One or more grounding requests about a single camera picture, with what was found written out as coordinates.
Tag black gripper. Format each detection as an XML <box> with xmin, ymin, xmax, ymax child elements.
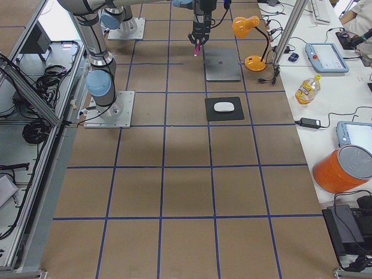
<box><xmin>188</xmin><ymin>12</ymin><xmax>212</xmax><ymax>45</ymax></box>

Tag pink marker pen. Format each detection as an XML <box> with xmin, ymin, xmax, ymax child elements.
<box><xmin>194</xmin><ymin>40</ymin><xmax>201</xmax><ymax>57</ymax></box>

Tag white computer mouse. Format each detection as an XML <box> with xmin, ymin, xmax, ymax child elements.
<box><xmin>213</xmin><ymin>102</ymin><xmax>235</xmax><ymax>113</ymax></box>

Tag silver laptop notebook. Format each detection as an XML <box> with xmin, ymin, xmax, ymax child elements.
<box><xmin>204</xmin><ymin>48</ymin><xmax>241</xmax><ymax>83</ymax></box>

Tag black mousepad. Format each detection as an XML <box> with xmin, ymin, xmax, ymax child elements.
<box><xmin>205</xmin><ymin>96</ymin><xmax>245</xmax><ymax>121</ymax></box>

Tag orange desk lamp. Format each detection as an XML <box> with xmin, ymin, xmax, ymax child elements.
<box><xmin>231</xmin><ymin>16</ymin><xmax>269</xmax><ymax>73</ymax></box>

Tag small blue checkered pouch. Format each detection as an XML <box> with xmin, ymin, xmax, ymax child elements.
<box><xmin>288</xmin><ymin>52</ymin><xmax>299</xmax><ymax>62</ymax></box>

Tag yellow drink bottle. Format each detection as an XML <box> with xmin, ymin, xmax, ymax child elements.
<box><xmin>295</xmin><ymin>74</ymin><xmax>321</xmax><ymax>105</ymax></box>

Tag white keyboard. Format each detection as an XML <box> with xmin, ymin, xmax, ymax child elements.
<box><xmin>309</xmin><ymin>0</ymin><xmax>331</xmax><ymax>25</ymax></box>

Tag blue teach pendant far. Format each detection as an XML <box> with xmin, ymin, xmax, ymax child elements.
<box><xmin>305</xmin><ymin>43</ymin><xmax>349</xmax><ymax>73</ymax></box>

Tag blue teach pendant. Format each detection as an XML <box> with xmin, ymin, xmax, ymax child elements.
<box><xmin>336</xmin><ymin>121</ymin><xmax>371</xmax><ymax>153</ymax></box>
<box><xmin>305</xmin><ymin>43</ymin><xmax>349</xmax><ymax>73</ymax></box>

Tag black power adapter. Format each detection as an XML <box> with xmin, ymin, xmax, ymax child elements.
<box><xmin>299</xmin><ymin>117</ymin><xmax>321</xmax><ymax>129</ymax></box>

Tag black monitor on side bench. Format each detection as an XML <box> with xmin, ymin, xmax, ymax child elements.
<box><xmin>17</xmin><ymin>21</ymin><xmax>51</xmax><ymax>61</ymax></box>

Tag person in white shirt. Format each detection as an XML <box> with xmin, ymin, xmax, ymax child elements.
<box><xmin>340</xmin><ymin>0</ymin><xmax>371</xmax><ymax>35</ymax></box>

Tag blue teach pendant near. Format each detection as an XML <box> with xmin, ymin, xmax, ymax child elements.
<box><xmin>336</xmin><ymin>121</ymin><xmax>371</xmax><ymax>153</ymax></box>

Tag orange cylinder container grey lid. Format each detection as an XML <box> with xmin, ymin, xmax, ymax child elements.
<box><xmin>312</xmin><ymin>145</ymin><xmax>371</xmax><ymax>194</ymax></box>

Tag black equipment box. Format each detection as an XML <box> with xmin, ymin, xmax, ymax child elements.
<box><xmin>322</xmin><ymin>195</ymin><xmax>371</xmax><ymax>272</ymax></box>

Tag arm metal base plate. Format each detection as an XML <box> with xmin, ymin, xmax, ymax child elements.
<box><xmin>83</xmin><ymin>91</ymin><xmax>135</xmax><ymax>128</ymax></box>
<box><xmin>108</xmin><ymin>17</ymin><xmax>146</xmax><ymax>41</ymax></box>

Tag black lamp power cable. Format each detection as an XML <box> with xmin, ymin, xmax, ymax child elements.
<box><xmin>257</xmin><ymin>46</ymin><xmax>281</xmax><ymax>87</ymax></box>

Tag aluminium frame post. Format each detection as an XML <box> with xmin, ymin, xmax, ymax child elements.
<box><xmin>273</xmin><ymin>0</ymin><xmax>307</xmax><ymax>68</ymax></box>

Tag coiled black cables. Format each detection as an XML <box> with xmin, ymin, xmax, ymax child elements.
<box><xmin>22</xmin><ymin>118</ymin><xmax>49</xmax><ymax>145</ymax></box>

